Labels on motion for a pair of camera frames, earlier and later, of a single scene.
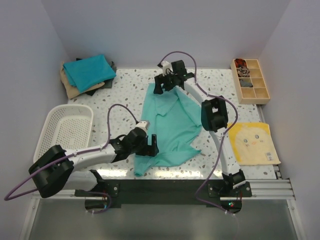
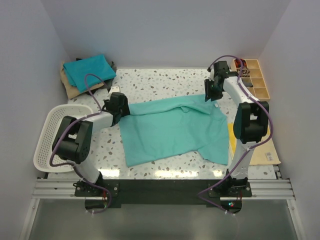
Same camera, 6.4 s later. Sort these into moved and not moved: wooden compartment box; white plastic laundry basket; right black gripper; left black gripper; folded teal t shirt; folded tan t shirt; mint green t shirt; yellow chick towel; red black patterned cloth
Moved: mint green t shirt; right black gripper; left black gripper
Not moved: folded tan t shirt; folded teal t shirt; white plastic laundry basket; yellow chick towel; wooden compartment box; red black patterned cloth
